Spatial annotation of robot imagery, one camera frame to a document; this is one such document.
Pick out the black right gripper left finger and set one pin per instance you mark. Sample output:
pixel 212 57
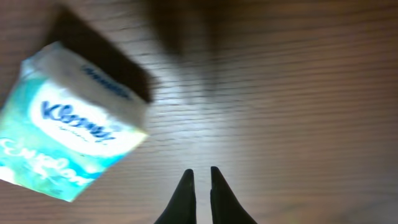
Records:
pixel 181 208

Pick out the small green wipes pack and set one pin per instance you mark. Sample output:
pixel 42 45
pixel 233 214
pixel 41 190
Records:
pixel 65 122

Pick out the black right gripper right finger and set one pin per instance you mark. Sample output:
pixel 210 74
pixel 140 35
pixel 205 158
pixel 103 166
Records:
pixel 225 207

